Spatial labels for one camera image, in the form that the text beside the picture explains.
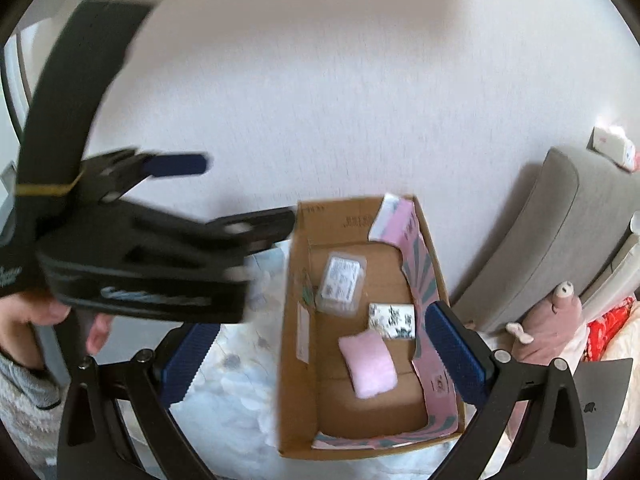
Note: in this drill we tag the floral light blue bedsheet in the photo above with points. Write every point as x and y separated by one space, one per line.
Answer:
229 414

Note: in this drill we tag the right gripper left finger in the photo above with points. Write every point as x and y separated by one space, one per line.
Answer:
94 441

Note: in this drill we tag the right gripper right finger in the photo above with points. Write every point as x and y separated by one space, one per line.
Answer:
551 441

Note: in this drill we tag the red patterned cloth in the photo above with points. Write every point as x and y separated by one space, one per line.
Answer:
604 328

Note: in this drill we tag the white floral patterned box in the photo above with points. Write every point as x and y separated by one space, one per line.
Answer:
393 321

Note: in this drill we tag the grey knitted sleeve forearm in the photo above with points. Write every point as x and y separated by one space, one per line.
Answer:
31 411

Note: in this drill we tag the pink lined cardboard box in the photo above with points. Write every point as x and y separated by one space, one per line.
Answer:
320 416

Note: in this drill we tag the white tissue pack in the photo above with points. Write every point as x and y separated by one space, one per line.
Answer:
612 142

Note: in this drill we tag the pink fluffy pouch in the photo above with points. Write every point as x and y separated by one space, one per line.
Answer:
370 365

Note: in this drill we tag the pink plush toy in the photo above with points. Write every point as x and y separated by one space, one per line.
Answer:
552 328

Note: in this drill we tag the grey apple laptop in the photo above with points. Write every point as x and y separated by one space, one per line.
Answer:
602 387

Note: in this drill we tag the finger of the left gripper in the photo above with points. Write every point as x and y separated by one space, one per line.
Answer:
253 231
175 165

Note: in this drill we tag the person's left hand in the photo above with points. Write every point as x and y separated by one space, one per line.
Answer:
19 312

